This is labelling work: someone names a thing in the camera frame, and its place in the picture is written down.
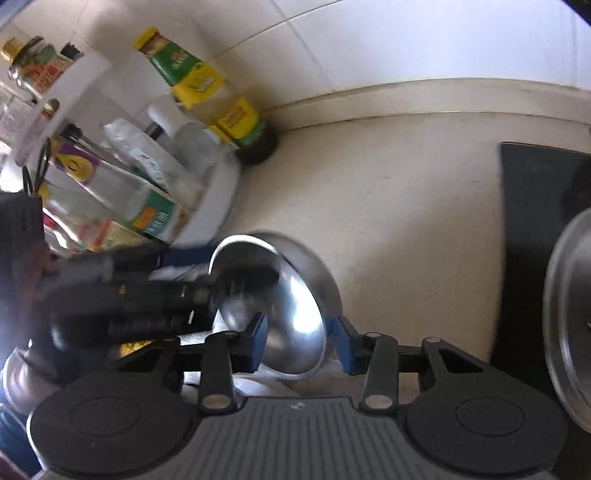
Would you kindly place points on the glass pot lid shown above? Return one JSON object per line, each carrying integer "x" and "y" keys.
{"x": 570, "y": 323}

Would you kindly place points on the blue container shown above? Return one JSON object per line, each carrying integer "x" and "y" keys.
{"x": 14, "y": 443}

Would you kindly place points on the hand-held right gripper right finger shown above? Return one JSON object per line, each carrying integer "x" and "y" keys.
{"x": 346, "y": 350}

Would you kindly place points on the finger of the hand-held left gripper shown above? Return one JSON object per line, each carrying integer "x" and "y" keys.
{"x": 240, "y": 281}
{"x": 184, "y": 257}

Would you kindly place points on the white plastic packet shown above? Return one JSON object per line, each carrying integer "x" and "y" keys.
{"x": 143, "y": 157}

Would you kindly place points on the clear glass jar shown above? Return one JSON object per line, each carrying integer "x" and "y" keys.
{"x": 201, "y": 147}

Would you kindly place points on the stainless steel bowl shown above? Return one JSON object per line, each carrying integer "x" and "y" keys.
{"x": 286, "y": 318}

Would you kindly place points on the black stove top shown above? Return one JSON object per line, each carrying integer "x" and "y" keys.
{"x": 531, "y": 221}

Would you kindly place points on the yellow green label oil bottle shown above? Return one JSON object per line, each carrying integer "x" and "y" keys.
{"x": 207, "y": 92}

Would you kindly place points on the person's left hand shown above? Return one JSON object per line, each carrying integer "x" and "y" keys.
{"x": 39, "y": 272}

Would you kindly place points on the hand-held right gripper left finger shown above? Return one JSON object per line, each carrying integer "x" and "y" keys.
{"x": 255, "y": 344}

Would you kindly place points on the yellow red label vinegar bottle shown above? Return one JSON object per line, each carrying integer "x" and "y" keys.
{"x": 106, "y": 233}

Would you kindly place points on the white round condiment rack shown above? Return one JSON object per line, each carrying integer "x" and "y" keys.
{"x": 212, "y": 203}

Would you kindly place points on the steel kettle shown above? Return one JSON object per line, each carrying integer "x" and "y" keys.
{"x": 27, "y": 378}

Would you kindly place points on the gold cap seasoning bottle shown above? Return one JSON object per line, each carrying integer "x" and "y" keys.
{"x": 37, "y": 69}

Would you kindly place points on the green label clear bottle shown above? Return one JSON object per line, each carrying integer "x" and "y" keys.
{"x": 120, "y": 198}

